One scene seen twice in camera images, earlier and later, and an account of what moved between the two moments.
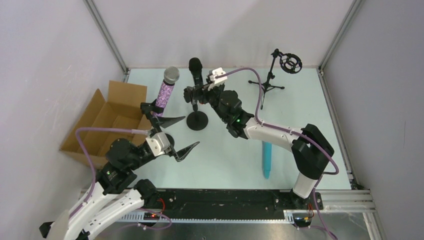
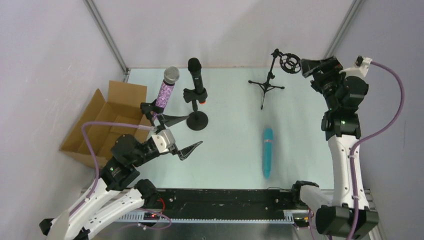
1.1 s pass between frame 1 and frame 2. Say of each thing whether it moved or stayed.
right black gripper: moved
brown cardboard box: stayed
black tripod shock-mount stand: stayed
